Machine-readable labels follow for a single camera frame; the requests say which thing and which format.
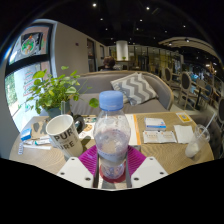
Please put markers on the clear plastic cup with straw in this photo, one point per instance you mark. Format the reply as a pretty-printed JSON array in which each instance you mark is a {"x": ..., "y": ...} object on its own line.
[{"x": 195, "y": 143}]

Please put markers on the white blue card pack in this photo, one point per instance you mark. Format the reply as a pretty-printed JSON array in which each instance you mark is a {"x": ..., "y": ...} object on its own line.
[{"x": 155, "y": 123}]

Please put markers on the grey white chevron cushion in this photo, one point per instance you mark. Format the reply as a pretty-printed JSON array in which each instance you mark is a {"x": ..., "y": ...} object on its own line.
[{"x": 135, "y": 88}]

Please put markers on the white paper napkin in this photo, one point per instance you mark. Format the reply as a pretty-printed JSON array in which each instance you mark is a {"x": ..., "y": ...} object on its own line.
[{"x": 183, "y": 134}]

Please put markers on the group of dining chairs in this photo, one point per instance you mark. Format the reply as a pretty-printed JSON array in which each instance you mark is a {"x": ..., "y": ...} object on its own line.
[{"x": 185, "y": 85}]

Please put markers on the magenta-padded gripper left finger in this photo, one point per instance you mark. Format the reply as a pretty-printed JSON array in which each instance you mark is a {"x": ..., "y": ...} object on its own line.
[{"x": 83, "y": 166}]

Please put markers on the white printed menu booklet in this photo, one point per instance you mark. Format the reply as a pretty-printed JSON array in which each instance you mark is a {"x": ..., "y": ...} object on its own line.
[{"x": 132, "y": 130}]

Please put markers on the colourful window poster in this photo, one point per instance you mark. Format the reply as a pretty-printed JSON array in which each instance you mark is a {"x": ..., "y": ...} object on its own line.
[{"x": 30, "y": 45}]

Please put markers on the yellow table sticker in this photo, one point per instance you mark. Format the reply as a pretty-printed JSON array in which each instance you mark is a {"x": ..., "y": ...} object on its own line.
[{"x": 183, "y": 117}]

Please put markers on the grey upholstered sofa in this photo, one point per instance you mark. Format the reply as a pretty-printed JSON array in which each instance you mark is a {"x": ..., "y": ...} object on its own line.
[{"x": 100, "y": 83}]

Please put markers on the white tube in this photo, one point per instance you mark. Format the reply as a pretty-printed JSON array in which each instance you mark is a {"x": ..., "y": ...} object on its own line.
[{"x": 36, "y": 142}]

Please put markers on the small blue white box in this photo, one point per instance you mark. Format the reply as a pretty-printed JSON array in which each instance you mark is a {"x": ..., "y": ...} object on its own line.
[{"x": 26, "y": 134}]

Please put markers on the white paper packets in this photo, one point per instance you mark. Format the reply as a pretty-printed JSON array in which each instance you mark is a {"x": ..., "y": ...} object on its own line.
[{"x": 160, "y": 136}]

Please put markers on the group of ceiling lights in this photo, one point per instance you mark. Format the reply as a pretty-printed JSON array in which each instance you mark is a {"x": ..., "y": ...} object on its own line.
[{"x": 94, "y": 5}]

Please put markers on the clear water bottle blue cap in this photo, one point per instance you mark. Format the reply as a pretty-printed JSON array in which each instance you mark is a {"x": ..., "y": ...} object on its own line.
[{"x": 111, "y": 140}]

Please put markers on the person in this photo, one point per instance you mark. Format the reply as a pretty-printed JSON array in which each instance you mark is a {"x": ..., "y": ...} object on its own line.
[{"x": 108, "y": 63}]

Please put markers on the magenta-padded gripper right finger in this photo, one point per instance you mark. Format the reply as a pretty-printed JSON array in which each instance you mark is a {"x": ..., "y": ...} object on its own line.
[{"x": 141, "y": 168}]

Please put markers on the white printed paper cup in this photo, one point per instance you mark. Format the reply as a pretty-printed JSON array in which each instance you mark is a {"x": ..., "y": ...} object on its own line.
[{"x": 65, "y": 138}]

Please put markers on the potted green leafy plant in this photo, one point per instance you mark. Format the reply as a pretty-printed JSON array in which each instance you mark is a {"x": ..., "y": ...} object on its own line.
[{"x": 55, "y": 90}]

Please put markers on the blister pill pack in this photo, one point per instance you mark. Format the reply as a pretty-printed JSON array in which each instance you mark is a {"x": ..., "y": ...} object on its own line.
[{"x": 21, "y": 148}]

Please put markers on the brown cardboard mat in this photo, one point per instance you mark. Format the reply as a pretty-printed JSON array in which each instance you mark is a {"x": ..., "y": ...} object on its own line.
[{"x": 40, "y": 128}]

